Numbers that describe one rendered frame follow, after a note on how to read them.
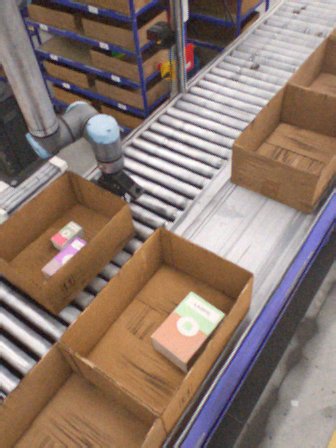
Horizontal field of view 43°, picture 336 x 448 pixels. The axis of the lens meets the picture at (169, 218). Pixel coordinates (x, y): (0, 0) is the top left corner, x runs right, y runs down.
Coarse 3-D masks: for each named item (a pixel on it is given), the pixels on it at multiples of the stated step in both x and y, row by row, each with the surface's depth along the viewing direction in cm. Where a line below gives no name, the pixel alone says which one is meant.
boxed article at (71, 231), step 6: (72, 222) 153; (66, 228) 151; (72, 228) 151; (78, 228) 150; (60, 234) 149; (66, 234) 149; (72, 234) 149; (78, 234) 151; (84, 234) 153; (54, 240) 148; (60, 240) 148; (66, 240) 147; (72, 240) 150; (60, 246) 147
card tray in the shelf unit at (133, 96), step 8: (160, 72) 283; (96, 80) 280; (104, 80) 288; (152, 80) 290; (168, 80) 280; (104, 88) 280; (112, 88) 275; (120, 88) 271; (128, 88) 287; (136, 88) 286; (152, 88) 269; (160, 88) 276; (168, 88) 284; (112, 96) 281; (120, 96) 276; (128, 96) 271; (136, 96) 267; (152, 96) 272; (136, 104) 272
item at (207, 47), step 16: (160, 0) 326; (192, 0) 322; (240, 0) 279; (192, 16) 308; (208, 16) 303; (224, 16) 302; (240, 16) 300; (192, 32) 331; (208, 48) 353; (224, 48) 311
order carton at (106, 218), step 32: (64, 192) 156; (96, 192) 150; (0, 224) 138; (32, 224) 150; (64, 224) 158; (96, 224) 157; (128, 224) 146; (0, 256) 144; (32, 256) 149; (96, 256) 138; (32, 288) 129; (64, 288) 131
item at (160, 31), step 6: (156, 24) 183; (162, 24) 183; (150, 30) 181; (156, 30) 180; (162, 30) 181; (168, 30) 184; (150, 36) 182; (156, 36) 180; (162, 36) 183; (162, 42) 188
